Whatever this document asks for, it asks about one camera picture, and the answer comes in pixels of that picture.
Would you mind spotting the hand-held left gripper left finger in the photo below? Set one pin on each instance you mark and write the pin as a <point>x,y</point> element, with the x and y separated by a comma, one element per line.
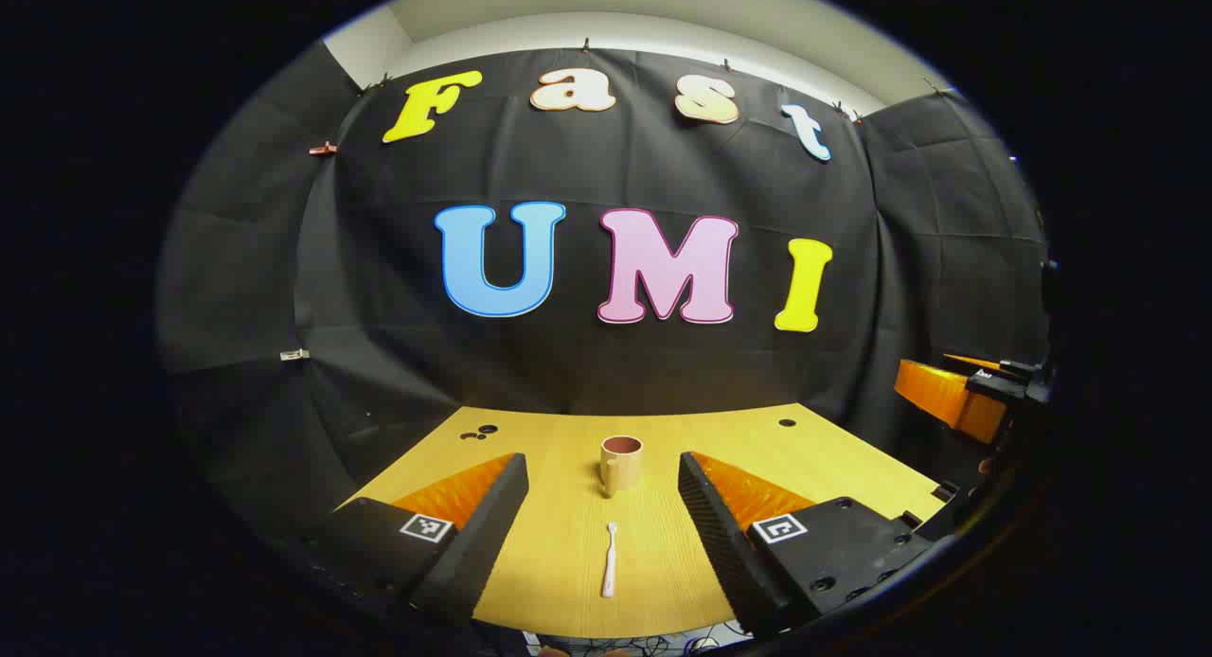
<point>478,534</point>

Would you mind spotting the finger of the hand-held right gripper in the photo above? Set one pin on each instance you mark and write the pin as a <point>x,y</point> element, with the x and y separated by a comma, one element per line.
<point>947,401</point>

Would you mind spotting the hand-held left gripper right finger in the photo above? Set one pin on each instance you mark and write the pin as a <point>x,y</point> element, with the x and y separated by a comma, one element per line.
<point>724,543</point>

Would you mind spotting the white toothbrush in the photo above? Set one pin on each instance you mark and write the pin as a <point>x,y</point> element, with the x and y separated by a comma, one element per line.
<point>610,572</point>

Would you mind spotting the yellow wooden desktop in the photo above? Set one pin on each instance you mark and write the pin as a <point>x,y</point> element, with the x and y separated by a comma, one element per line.
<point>568,543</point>

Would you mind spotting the silver cloth clip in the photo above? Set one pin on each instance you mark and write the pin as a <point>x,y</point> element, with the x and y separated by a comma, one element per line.
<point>294,354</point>

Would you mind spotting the red cloth clip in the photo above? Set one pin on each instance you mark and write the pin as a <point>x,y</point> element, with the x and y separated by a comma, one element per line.
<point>322,149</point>

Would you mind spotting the black desk edge bracket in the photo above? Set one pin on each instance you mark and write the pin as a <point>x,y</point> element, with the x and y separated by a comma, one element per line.
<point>945,491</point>

